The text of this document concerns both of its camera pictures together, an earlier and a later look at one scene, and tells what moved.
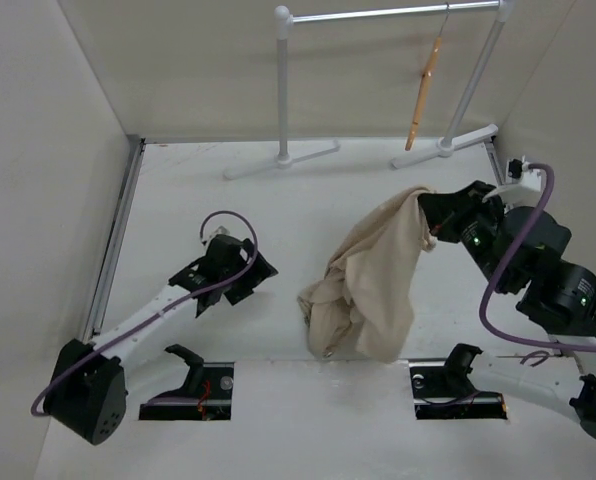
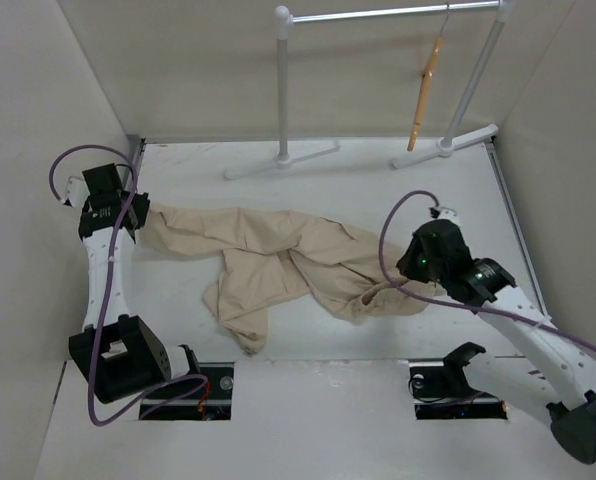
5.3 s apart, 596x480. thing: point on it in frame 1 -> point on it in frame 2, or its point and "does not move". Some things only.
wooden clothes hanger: (425, 83) does not move
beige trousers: (365, 300) -> (272, 257)
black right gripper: (443, 210) -> (407, 262)
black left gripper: (259, 273) -> (142, 205)
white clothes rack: (500, 12) does not move
